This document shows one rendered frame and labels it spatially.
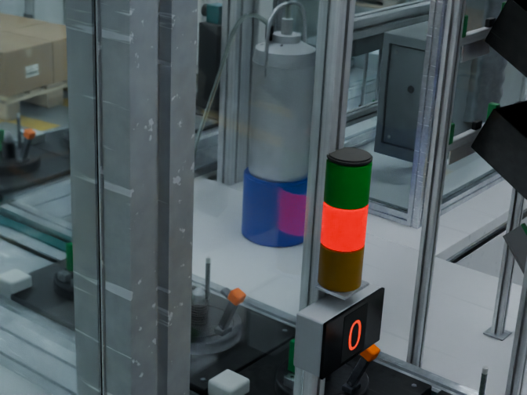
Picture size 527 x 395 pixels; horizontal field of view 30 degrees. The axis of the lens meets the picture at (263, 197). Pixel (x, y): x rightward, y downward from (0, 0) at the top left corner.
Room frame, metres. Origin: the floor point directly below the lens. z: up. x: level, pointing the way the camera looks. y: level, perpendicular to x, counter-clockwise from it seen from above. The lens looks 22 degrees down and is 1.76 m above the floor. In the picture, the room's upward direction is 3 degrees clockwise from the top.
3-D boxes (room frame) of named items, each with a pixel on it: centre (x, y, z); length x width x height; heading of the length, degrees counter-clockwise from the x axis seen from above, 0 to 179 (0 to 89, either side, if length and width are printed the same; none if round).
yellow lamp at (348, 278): (1.01, -0.09, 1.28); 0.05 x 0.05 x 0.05
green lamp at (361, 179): (1.01, -0.09, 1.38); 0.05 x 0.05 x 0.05
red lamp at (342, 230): (1.01, -0.09, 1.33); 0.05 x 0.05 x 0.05
